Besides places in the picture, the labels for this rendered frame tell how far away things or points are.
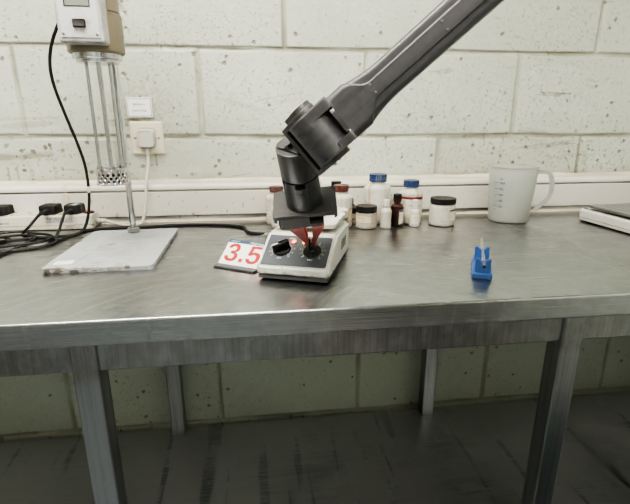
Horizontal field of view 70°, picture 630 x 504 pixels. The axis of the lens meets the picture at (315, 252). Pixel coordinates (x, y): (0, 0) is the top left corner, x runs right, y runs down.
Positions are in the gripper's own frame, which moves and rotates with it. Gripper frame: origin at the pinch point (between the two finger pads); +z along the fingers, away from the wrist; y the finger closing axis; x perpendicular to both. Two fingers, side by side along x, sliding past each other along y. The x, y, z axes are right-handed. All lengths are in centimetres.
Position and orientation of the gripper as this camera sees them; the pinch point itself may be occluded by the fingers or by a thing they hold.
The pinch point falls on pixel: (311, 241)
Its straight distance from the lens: 78.8
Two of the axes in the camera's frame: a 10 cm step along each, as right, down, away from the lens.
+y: -9.9, 1.0, 0.6
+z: 1.1, 6.9, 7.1
